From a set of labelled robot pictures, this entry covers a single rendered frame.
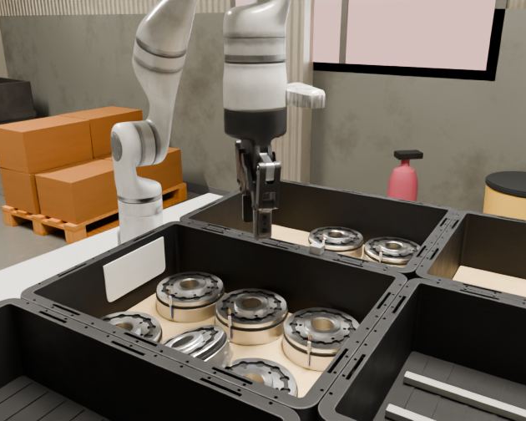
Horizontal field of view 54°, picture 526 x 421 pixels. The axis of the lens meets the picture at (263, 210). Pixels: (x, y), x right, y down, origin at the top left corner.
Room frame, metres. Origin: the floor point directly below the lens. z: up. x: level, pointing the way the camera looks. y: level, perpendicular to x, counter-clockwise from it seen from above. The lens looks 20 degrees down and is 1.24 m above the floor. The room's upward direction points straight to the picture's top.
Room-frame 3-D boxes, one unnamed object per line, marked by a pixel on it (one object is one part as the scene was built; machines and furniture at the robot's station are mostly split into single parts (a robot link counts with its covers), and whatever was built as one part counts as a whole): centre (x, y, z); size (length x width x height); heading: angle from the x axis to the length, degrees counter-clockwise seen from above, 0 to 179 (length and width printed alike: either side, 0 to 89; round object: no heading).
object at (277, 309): (0.65, 0.02, 0.86); 0.10 x 0.10 x 0.01
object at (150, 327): (0.58, 0.18, 0.86); 0.10 x 0.10 x 0.01
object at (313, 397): (0.58, 0.05, 0.92); 0.40 x 0.30 x 0.02; 59
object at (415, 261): (0.84, -0.10, 0.92); 0.40 x 0.30 x 0.02; 59
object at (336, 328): (0.59, -0.08, 0.86); 0.05 x 0.05 x 0.01
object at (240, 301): (0.65, 0.02, 0.86); 0.05 x 0.05 x 0.01
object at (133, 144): (1.05, 0.26, 0.96); 0.09 x 0.09 x 0.17; 37
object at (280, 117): (0.62, 0.01, 1.11); 0.08 x 0.08 x 0.09
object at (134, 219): (1.05, 0.26, 0.81); 0.09 x 0.09 x 0.17; 58
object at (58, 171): (3.42, 1.13, 0.32); 1.08 x 0.77 x 0.64; 144
